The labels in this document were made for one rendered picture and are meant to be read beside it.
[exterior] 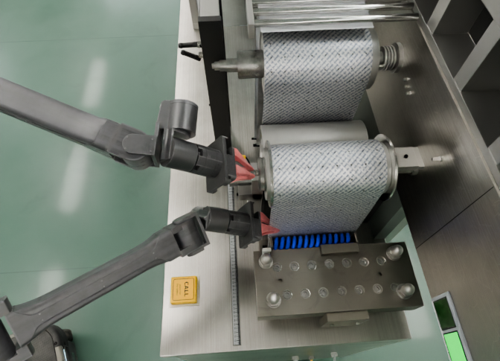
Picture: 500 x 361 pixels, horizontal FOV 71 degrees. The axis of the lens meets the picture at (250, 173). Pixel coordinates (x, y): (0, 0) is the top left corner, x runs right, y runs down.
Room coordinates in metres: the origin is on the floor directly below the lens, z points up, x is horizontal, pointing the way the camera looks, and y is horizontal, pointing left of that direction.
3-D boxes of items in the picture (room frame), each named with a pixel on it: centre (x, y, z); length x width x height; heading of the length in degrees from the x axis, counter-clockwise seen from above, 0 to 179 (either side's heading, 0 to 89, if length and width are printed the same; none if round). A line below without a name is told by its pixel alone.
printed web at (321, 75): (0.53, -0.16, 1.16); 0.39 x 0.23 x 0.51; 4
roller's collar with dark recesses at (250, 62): (0.64, 0.00, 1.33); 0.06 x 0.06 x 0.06; 4
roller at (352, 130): (0.52, -0.16, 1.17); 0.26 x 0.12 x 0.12; 94
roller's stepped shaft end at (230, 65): (0.64, 0.06, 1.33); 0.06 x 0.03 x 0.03; 94
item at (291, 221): (0.34, -0.16, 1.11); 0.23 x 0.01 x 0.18; 94
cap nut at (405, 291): (0.19, -0.38, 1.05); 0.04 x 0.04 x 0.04
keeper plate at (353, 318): (0.13, -0.23, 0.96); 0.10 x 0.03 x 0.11; 94
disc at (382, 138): (0.41, -0.29, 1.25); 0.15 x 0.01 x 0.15; 4
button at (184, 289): (0.22, 0.18, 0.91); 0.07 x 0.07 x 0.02; 4
